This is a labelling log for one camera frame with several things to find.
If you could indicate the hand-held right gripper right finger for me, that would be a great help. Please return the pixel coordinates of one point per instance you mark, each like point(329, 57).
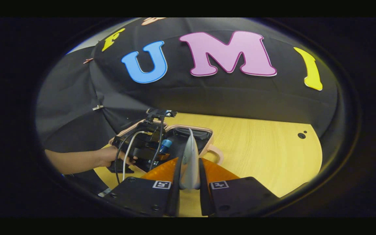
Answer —
point(205, 195)

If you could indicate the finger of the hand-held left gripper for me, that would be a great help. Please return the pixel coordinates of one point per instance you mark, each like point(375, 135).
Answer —
point(145, 153)

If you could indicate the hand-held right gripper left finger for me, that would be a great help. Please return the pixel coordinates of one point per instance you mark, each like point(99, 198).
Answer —
point(174, 195)

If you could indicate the blue green small bottle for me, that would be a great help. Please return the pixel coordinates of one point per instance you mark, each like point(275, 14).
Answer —
point(166, 145)

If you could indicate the teal squeeze tube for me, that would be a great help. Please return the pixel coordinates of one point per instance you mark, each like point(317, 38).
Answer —
point(190, 166)

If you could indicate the pink suitcase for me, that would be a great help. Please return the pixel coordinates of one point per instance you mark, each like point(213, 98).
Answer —
point(204, 140)

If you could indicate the silver clip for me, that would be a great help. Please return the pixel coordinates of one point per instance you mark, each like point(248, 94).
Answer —
point(98, 107)

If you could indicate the pink clip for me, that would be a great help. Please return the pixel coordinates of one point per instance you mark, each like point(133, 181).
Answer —
point(88, 60)

